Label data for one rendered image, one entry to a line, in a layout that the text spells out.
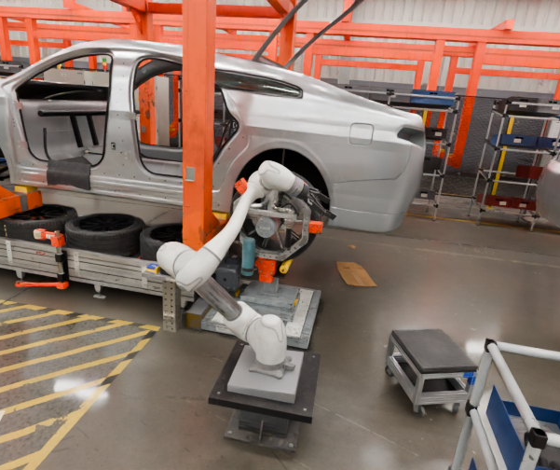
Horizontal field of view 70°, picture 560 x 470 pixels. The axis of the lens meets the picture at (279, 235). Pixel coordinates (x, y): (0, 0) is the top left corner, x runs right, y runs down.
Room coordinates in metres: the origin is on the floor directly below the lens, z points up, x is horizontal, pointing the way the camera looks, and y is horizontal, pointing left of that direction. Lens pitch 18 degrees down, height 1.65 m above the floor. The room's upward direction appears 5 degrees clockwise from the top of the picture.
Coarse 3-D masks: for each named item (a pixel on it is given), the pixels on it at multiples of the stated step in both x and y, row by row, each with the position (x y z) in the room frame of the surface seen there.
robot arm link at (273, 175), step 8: (264, 168) 1.75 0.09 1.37; (272, 168) 1.75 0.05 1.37; (280, 168) 1.77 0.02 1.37; (264, 176) 1.75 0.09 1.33; (272, 176) 1.74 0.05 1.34; (280, 176) 1.75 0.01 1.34; (288, 176) 1.77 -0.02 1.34; (264, 184) 1.82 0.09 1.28; (272, 184) 1.76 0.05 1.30; (280, 184) 1.76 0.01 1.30; (288, 184) 1.77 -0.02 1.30
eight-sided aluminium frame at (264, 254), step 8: (296, 200) 2.62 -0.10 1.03; (304, 208) 2.64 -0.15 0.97; (304, 216) 2.60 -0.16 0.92; (304, 224) 2.60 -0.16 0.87; (240, 232) 2.73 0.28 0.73; (304, 232) 2.60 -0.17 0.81; (240, 240) 2.69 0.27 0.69; (304, 240) 2.60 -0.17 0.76; (256, 248) 2.72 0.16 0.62; (296, 248) 2.61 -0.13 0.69; (256, 256) 2.66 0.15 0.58; (264, 256) 2.65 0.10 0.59; (272, 256) 2.64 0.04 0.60; (280, 256) 2.63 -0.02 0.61
